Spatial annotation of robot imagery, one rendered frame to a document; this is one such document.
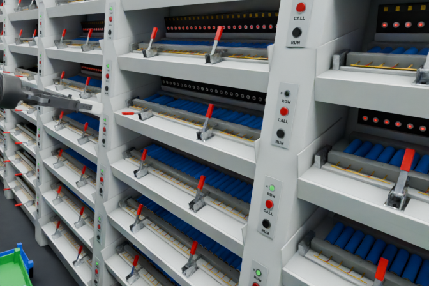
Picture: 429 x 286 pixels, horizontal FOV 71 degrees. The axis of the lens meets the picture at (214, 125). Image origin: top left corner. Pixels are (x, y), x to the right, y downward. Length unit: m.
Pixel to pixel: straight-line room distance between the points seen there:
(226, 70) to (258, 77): 0.09
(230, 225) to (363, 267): 0.29
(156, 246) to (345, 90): 0.72
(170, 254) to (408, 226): 0.65
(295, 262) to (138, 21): 0.87
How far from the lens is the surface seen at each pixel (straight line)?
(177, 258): 0.96
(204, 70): 0.74
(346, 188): 0.58
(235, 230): 0.75
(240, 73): 0.66
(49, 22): 1.73
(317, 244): 0.69
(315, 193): 0.59
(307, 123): 0.57
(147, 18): 1.14
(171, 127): 0.86
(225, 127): 0.77
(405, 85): 0.53
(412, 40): 0.70
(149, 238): 1.05
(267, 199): 0.64
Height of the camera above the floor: 1.05
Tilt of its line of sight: 10 degrees down
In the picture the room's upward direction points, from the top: 7 degrees clockwise
